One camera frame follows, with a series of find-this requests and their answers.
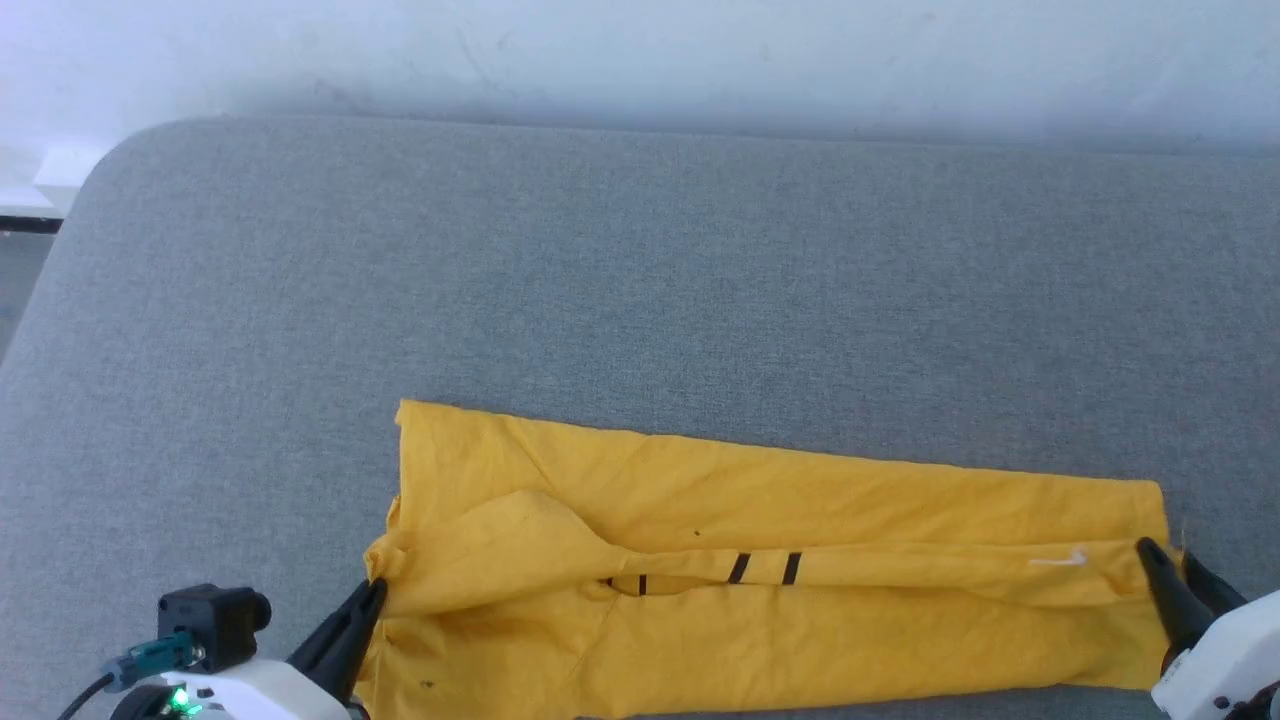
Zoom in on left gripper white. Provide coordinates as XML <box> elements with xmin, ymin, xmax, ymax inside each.
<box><xmin>108</xmin><ymin>577</ymin><xmax>389</xmax><ymax>720</ymax></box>

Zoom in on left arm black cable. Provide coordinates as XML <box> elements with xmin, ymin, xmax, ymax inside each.
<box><xmin>57</xmin><ymin>631</ymin><xmax>207</xmax><ymax>720</ymax></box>

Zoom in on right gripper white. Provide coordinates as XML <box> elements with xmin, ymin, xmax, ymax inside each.
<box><xmin>1136</xmin><ymin>537</ymin><xmax>1280</xmax><ymax>720</ymax></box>

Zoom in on yellow t-shirt with white print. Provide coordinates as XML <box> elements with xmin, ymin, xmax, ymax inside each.
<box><xmin>354</xmin><ymin>399</ymin><xmax>1187</xmax><ymax>720</ymax></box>

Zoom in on grey fabric sofa seat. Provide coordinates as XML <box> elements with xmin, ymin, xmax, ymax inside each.
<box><xmin>0</xmin><ymin>114</ymin><xmax>1280</xmax><ymax>720</ymax></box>

